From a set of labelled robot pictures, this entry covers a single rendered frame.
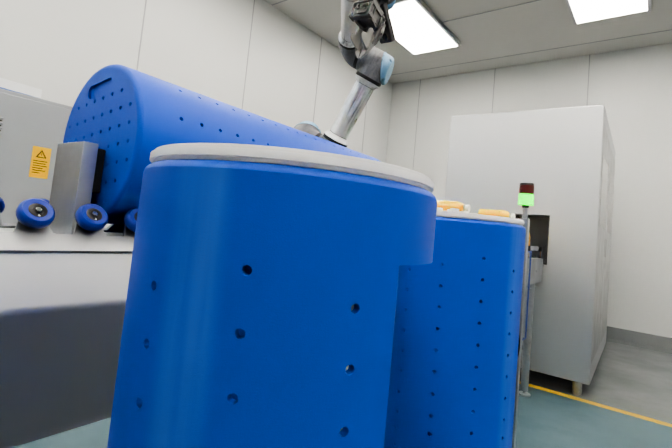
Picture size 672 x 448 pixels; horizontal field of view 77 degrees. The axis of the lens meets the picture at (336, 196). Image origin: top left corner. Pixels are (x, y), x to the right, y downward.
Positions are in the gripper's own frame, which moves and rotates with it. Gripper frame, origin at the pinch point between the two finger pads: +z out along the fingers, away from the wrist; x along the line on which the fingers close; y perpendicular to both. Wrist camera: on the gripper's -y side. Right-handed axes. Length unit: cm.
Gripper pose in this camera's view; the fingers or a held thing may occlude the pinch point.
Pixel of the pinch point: (361, 56)
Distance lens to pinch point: 130.4
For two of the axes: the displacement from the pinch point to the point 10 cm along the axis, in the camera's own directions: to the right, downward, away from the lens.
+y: -5.3, -3.7, -7.6
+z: -3.2, 9.2, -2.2
